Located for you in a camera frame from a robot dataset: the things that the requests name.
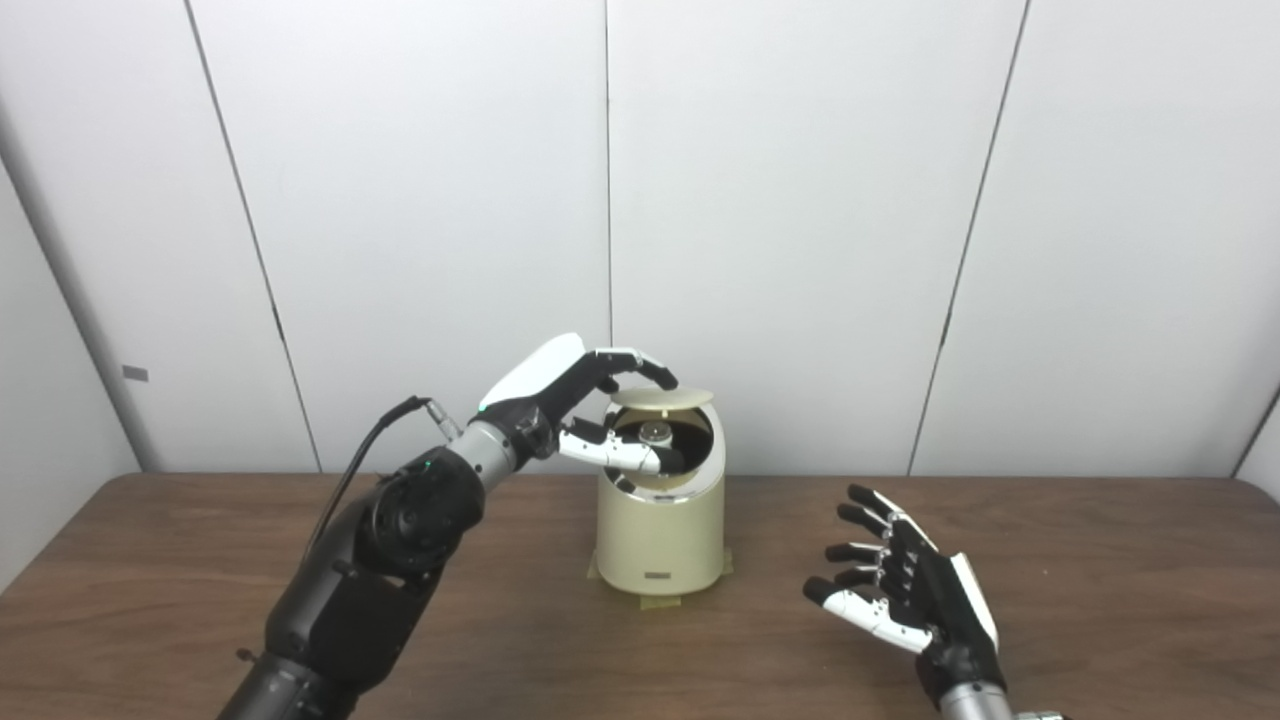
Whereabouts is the cream-colored trash bin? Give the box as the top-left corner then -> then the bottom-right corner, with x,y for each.
595,395 -> 726,597

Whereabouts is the small white plastic bottle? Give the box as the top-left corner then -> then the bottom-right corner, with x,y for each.
632,421 -> 686,469

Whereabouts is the round cream bin lid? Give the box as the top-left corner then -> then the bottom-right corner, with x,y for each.
610,387 -> 716,412

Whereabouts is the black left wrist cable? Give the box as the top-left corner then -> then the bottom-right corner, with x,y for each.
305,395 -> 464,561

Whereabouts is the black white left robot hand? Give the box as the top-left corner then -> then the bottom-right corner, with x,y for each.
476,333 -> 686,476

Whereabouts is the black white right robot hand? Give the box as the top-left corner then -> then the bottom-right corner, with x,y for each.
802,485 -> 1006,709

